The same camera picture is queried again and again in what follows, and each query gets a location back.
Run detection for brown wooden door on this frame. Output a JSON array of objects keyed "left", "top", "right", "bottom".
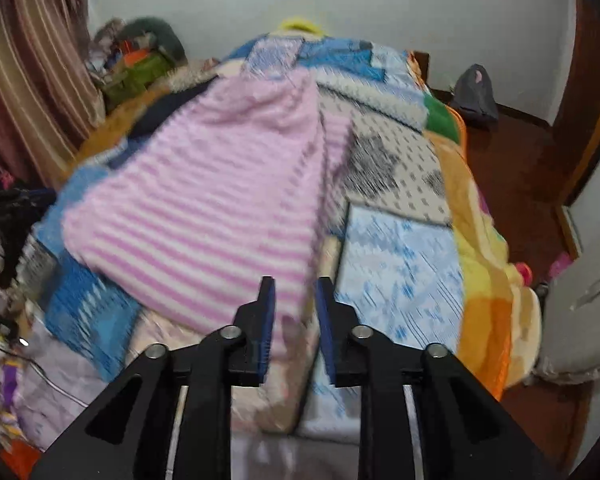
[{"left": 550, "top": 0, "right": 600, "bottom": 206}]

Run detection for blue patchwork blanket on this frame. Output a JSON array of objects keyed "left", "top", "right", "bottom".
[{"left": 35, "top": 35, "right": 468, "bottom": 381}]

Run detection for wooden bed post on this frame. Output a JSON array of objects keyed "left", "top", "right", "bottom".
[{"left": 415, "top": 50, "right": 431, "bottom": 86}]

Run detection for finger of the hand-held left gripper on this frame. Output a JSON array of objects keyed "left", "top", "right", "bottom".
[{"left": 7, "top": 189, "right": 57, "bottom": 211}]

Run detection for orange fleece blanket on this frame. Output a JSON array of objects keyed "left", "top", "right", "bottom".
[{"left": 407, "top": 52, "right": 543, "bottom": 401}]

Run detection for brown striped curtain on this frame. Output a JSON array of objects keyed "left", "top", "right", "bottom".
[{"left": 0, "top": 0, "right": 106, "bottom": 176}]

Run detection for pink item on floor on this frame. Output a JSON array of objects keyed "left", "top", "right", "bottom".
[{"left": 549, "top": 252, "right": 575, "bottom": 281}]

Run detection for lilac printed bed sheet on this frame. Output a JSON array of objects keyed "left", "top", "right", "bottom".
[{"left": 10, "top": 320, "right": 116, "bottom": 453}]

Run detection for green storage bag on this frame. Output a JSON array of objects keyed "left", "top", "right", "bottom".
[{"left": 100, "top": 52, "right": 176, "bottom": 111}]

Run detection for black folded garment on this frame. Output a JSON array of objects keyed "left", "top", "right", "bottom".
[{"left": 130, "top": 77, "right": 216, "bottom": 138}]

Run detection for beige cloth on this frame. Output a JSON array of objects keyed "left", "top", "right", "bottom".
[{"left": 130, "top": 310, "right": 313, "bottom": 433}]

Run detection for pile of printed bags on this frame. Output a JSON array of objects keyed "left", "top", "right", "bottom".
[{"left": 87, "top": 17, "right": 128, "bottom": 78}]

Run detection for grey plastic bag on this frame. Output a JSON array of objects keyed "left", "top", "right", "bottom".
[{"left": 450, "top": 64, "right": 500, "bottom": 126}]

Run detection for white plastic stool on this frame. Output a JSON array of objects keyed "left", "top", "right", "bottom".
[{"left": 532, "top": 267, "right": 600, "bottom": 386}]

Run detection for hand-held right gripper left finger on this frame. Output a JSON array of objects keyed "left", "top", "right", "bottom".
[{"left": 30, "top": 276, "right": 279, "bottom": 480}]

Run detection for orange striped cloth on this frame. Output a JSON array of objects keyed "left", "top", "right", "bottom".
[{"left": 170, "top": 57, "right": 226, "bottom": 91}]

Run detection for pink striped pants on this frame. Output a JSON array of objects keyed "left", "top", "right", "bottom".
[{"left": 62, "top": 67, "right": 353, "bottom": 356}]

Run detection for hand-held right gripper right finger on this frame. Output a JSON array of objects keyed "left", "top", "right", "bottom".
[{"left": 316, "top": 276, "right": 563, "bottom": 480}]

